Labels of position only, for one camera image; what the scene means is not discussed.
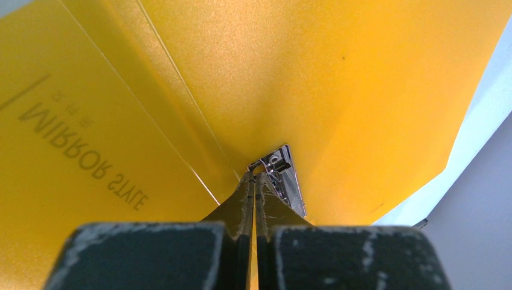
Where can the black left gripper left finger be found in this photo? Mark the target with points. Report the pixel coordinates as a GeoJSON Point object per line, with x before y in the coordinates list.
{"type": "Point", "coordinates": [214, 253]}

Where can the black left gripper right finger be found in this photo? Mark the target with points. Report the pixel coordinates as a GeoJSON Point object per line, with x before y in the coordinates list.
{"type": "Point", "coordinates": [294, 254]}

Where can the metal folder clip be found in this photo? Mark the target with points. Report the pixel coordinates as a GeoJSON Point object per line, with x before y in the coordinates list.
{"type": "Point", "coordinates": [280, 169]}

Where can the yellow plastic folder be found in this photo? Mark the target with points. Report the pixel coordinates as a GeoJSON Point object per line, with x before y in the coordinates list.
{"type": "Point", "coordinates": [152, 110]}

